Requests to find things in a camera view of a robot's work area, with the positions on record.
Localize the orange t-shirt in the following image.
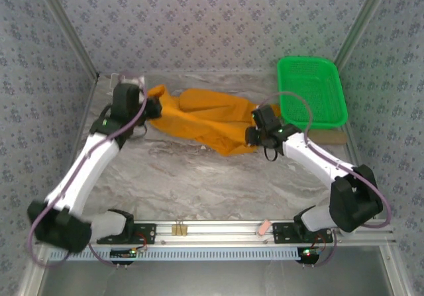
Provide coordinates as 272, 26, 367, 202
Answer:
145, 84, 282, 158

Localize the green plastic basket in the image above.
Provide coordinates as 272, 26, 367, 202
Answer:
276, 56, 348, 130

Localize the tan oval stone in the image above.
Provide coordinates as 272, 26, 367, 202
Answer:
307, 129, 348, 144

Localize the brass binder clip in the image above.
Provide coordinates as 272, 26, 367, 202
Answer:
169, 221, 187, 236

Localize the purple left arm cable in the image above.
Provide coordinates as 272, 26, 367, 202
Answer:
26, 72, 148, 269

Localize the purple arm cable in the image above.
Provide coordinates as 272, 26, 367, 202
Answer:
256, 91, 394, 268
26, 72, 148, 269

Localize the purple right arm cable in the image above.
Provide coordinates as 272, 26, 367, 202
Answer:
256, 91, 394, 268

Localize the aluminium frame post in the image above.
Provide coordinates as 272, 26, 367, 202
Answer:
34, 0, 101, 81
333, 0, 395, 66

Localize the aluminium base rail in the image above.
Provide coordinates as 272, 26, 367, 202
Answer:
35, 219, 398, 248

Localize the slotted cable duct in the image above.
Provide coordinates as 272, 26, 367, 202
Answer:
49, 246, 302, 262

